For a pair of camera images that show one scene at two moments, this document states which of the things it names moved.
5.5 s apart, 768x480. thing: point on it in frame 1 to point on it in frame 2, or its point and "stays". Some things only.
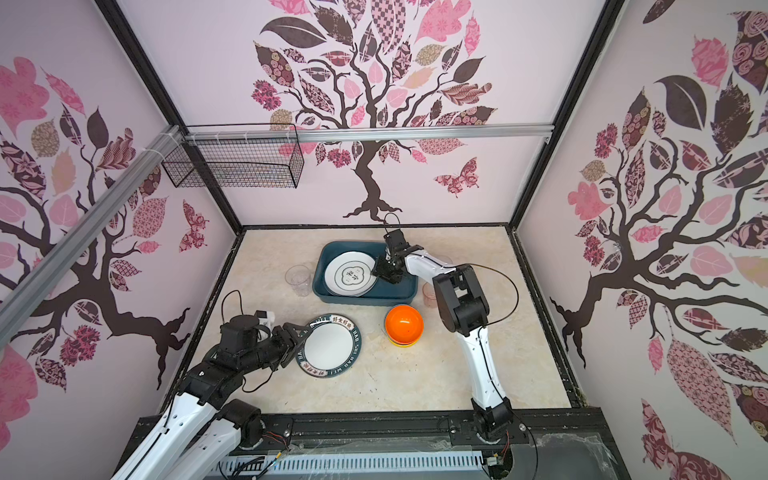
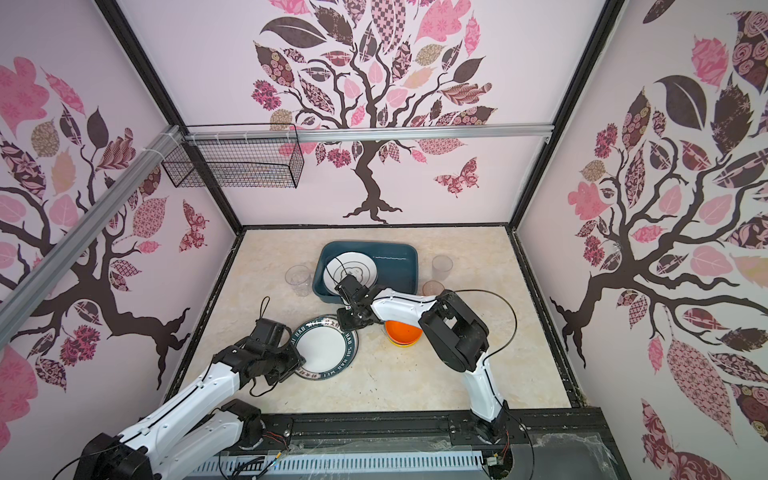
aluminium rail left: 32,288 stays
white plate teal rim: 350,274 stays
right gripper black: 380,270 to 343,323
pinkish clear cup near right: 429,295 stays
